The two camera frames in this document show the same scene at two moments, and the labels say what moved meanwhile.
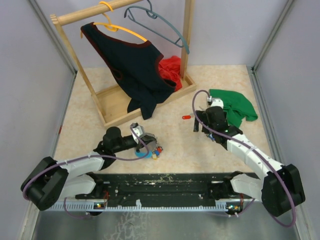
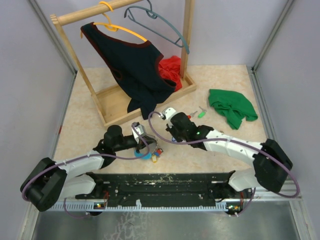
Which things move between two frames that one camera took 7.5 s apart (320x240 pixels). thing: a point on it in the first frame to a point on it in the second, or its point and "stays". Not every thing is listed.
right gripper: (202, 115) to (171, 130)
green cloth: (237, 107) stays
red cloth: (169, 68) stays
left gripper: (145, 139) stays
